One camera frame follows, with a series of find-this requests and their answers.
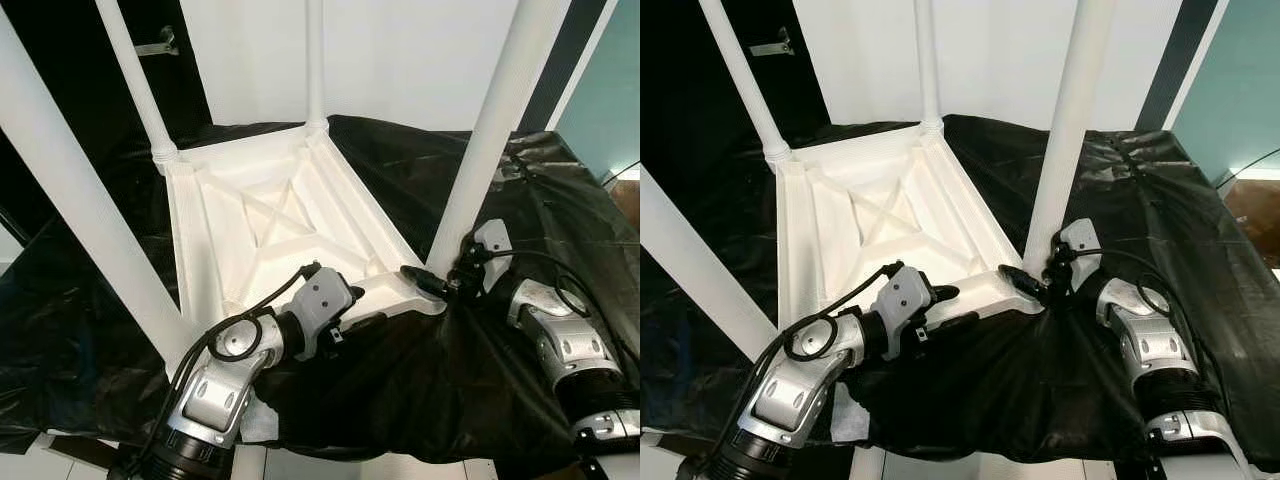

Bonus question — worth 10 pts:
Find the black frame post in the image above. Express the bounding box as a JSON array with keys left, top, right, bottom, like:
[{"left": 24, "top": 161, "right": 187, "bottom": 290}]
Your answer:
[
  {"left": 517, "top": 0, "right": 613, "bottom": 136},
  {"left": 1135, "top": 0, "right": 1229, "bottom": 136}
]

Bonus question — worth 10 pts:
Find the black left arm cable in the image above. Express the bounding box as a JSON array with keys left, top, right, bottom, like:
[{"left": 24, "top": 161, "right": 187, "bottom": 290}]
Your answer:
[
  {"left": 705, "top": 260, "right": 906, "bottom": 476},
  {"left": 120, "top": 262, "right": 323, "bottom": 471}
]

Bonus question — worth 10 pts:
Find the silver door handle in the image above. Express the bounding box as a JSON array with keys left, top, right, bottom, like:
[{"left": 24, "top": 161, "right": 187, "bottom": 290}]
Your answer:
[
  {"left": 135, "top": 27, "right": 182, "bottom": 57},
  {"left": 750, "top": 27, "right": 796, "bottom": 57}
]

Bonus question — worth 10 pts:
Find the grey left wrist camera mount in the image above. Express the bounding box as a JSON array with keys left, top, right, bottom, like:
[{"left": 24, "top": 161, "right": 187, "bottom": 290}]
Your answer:
[
  {"left": 874, "top": 263, "right": 937, "bottom": 358},
  {"left": 297, "top": 266, "right": 354, "bottom": 361}
]

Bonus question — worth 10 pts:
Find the green glass panel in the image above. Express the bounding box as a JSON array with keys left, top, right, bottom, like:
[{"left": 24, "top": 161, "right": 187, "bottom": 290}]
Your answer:
[
  {"left": 1170, "top": 0, "right": 1280, "bottom": 188},
  {"left": 553, "top": 0, "right": 641, "bottom": 188}
]

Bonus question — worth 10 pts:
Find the black door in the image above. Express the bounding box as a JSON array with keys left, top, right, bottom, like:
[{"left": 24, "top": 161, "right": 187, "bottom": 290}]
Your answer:
[
  {"left": 640, "top": 0, "right": 831, "bottom": 241},
  {"left": 0, "top": 0, "right": 216, "bottom": 241}
]

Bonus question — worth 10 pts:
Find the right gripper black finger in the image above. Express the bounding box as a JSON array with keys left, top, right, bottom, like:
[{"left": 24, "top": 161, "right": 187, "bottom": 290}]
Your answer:
[
  {"left": 399, "top": 264, "right": 450, "bottom": 299},
  {"left": 999, "top": 264, "right": 1044, "bottom": 299}
]

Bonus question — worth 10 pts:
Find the brown wooden cabinet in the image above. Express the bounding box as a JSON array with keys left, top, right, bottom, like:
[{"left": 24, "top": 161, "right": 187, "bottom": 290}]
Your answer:
[
  {"left": 1222, "top": 180, "right": 1280, "bottom": 266},
  {"left": 608, "top": 180, "right": 641, "bottom": 229}
]

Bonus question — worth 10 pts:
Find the black plastic table cover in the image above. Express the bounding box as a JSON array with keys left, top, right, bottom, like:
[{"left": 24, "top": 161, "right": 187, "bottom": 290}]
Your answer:
[
  {"left": 640, "top": 112, "right": 1280, "bottom": 466},
  {"left": 0, "top": 112, "right": 641, "bottom": 466}
]

